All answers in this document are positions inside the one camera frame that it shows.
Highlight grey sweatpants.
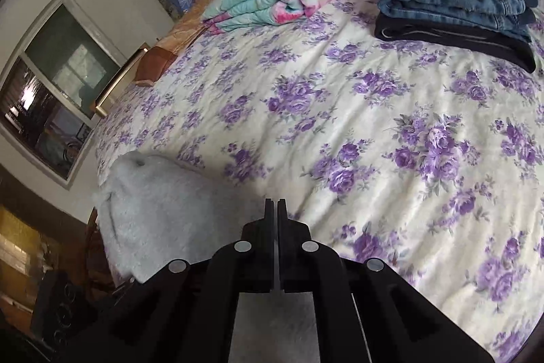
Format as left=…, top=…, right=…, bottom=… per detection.
left=90, top=150, right=320, bottom=363

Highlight purple floral bedspread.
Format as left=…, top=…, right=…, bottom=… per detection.
left=96, top=0, right=543, bottom=362

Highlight brown orange pillow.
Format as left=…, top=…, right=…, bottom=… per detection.
left=134, top=0, right=214, bottom=86

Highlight folded black garment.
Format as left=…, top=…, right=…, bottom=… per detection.
left=374, top=13, right=536, bottom=74

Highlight window with white frame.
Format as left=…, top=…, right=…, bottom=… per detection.
left=1, top=0, right=125, bottom=189

